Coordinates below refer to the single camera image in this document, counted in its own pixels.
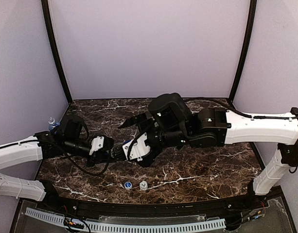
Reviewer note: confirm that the black frame post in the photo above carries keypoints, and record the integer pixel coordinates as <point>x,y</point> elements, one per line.
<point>54,49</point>
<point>244,50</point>

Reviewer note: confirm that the left black frame post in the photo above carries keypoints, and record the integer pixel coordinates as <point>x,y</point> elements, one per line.
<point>54,49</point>

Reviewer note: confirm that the black front table rail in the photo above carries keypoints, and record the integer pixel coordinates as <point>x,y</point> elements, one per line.
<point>227,207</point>

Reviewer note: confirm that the Pocari Sweat bottle blue label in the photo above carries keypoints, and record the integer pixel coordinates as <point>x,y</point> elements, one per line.
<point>52,123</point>

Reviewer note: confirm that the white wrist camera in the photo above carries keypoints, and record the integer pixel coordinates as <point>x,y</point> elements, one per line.
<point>96,144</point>
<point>138,151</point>

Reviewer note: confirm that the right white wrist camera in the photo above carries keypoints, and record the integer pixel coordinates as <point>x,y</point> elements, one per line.
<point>138,151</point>

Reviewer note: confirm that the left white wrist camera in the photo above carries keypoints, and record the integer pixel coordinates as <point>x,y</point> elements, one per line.
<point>96,144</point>

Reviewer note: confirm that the white bottle cap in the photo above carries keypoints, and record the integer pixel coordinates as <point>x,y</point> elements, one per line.
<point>143,185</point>

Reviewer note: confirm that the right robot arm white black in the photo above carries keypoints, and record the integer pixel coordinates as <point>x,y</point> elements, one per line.
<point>170,123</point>

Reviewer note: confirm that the white slotted cable duct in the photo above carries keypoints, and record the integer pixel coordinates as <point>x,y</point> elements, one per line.
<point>132,225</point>

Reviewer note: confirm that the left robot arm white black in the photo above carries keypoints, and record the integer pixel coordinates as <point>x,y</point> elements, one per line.
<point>63,139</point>

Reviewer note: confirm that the right black frame post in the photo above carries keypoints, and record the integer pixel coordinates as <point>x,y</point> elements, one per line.
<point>244,50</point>

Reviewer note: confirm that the blue white Pocari cap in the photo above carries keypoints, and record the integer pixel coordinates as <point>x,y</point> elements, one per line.
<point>128,185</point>

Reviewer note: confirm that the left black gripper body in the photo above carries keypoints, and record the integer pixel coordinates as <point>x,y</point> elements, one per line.
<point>106,149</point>

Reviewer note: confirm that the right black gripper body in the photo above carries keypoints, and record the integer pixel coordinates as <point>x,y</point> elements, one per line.
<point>147,122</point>

